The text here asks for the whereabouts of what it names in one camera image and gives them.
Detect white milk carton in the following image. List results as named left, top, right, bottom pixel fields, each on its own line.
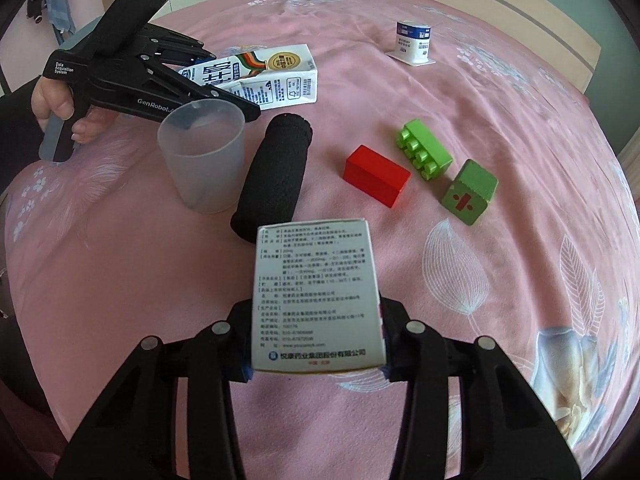
left=178, top=44, right=318, bottom=110

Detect white medicine box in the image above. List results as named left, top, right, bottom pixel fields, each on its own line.
left=250, top=219, right=386, bottom=374

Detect green studded toy brick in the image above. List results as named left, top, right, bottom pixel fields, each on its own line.
left=396, top=119, right=452, bottom=181

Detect person's left hand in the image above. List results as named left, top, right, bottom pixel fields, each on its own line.
left=30, top=77, right=118, bottom=144

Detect translucent plastic cup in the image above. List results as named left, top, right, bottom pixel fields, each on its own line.
left=157, top=99, right=245, bottom=214

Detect blue hanging clothes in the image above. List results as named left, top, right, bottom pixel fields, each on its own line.
left=27, top=0, right=76, bottom=42

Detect black foam roll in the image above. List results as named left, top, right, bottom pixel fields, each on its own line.
left=230, top=113, right=312, bottom=244

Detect pink floral bedsheet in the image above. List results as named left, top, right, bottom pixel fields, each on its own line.
left=4, top=0, right=639, bottom=472

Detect red wooden block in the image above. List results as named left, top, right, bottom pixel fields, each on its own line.
left=343, top=145, right=411, bottom=208

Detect small blue white bottle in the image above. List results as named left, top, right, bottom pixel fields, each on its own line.
left=386, top=21, right=435, bottom=66

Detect green wooden cube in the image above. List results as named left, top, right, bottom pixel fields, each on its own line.
left=440, top=159, right=499, bottom=226

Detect beige wooden headboard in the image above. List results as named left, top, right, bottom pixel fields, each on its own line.
left=433, top=0, right=601, bottom=92

